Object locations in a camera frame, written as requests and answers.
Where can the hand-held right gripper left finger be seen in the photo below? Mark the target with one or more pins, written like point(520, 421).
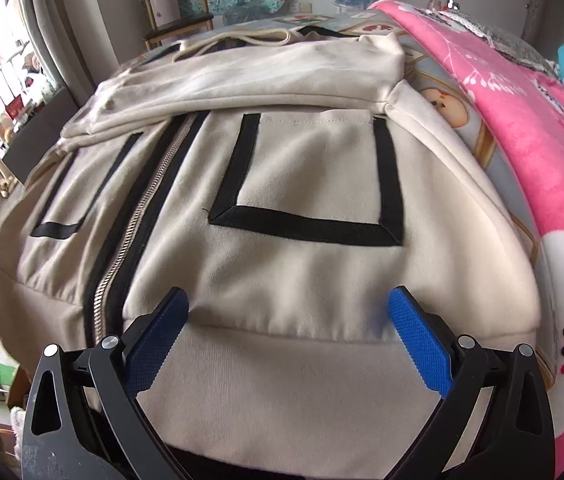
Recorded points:
point(157, 345)

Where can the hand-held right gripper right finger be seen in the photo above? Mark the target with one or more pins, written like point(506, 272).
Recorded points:
point(419, 345)

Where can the cream zip jacket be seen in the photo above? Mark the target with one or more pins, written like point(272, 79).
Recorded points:
point(287, 175)

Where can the beige slipper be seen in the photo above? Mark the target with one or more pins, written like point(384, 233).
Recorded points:
point(6, 186)

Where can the fruit print tablecloth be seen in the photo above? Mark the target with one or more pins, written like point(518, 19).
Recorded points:
point(462, 125)

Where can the pink floral blanket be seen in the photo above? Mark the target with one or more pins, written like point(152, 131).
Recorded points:
point(537, 150)

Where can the grey curtain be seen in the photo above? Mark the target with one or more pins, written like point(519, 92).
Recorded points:
point(52, 25)

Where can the silver lace cloth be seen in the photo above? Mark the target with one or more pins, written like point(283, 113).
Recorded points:
point(507, 42)

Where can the wooden chair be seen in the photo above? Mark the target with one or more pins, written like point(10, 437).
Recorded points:
point(182, 22)

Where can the glass jar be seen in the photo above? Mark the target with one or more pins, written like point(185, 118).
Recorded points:
point(435, 4)

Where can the pale pink tall box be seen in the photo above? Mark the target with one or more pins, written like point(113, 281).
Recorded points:
point(159, 2)

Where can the white water dispenser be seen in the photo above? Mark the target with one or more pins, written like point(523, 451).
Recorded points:
point(352, 9)

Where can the empty clear water jug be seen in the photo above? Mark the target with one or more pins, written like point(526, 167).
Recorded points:
point(242, 12)

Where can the wall socket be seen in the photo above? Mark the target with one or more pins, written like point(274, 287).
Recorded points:
point(300, 7)

